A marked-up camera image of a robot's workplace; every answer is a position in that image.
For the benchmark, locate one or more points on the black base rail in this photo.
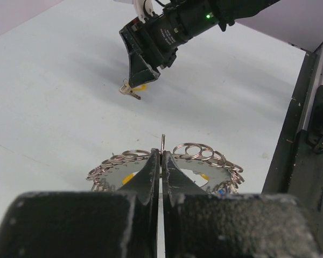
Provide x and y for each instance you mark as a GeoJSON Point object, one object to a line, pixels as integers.
{"type": "Point", "coordinates": [297, 164]}

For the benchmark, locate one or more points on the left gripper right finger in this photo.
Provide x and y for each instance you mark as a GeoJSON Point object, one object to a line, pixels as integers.
{"type": "Point", "coordinates": [199, 224]}

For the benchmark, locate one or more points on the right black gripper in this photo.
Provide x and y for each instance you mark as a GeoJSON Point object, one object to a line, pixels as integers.
{"type": "Point", "coordinates": [154, 44]}

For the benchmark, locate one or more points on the round metal keyring organiser disc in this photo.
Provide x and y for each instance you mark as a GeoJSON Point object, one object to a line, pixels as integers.
{"type": "Point", "coordinates": [205, 166]}

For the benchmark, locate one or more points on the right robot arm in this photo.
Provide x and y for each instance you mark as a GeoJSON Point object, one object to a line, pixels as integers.
{"type": "Point", "coordinates": [205, 14]}

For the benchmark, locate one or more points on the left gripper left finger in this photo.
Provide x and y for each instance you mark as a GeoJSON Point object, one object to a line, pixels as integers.
{"type": "Point", "coordinates": [120, 223]}

